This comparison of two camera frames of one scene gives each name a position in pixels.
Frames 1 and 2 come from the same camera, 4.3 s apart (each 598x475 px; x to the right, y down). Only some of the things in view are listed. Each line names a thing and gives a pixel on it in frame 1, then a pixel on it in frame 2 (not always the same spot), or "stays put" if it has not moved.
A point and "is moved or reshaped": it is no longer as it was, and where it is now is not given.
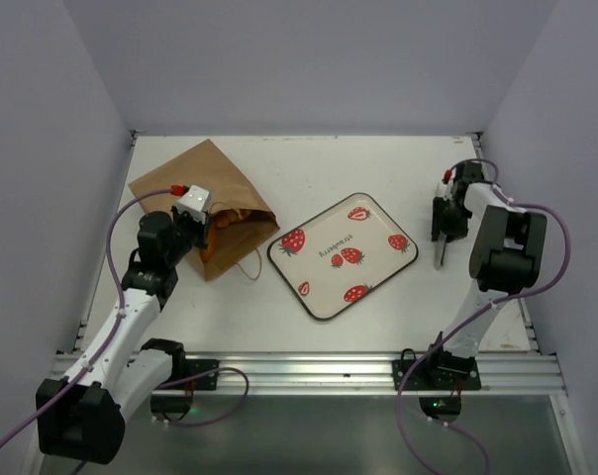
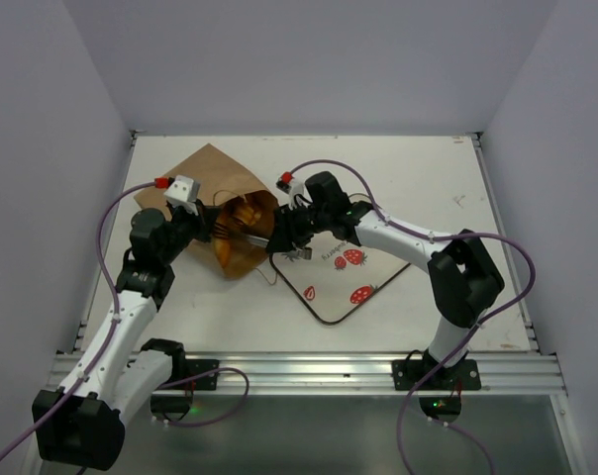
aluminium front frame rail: (318, 372) stays put
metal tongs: (440, 247) is moved or reshaped
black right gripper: (444, 234) -> (279, 229)
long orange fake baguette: (206, 253) -> (222, 247)
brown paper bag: (200, 166) is moved or reshaped
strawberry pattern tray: (343, 255) stays put
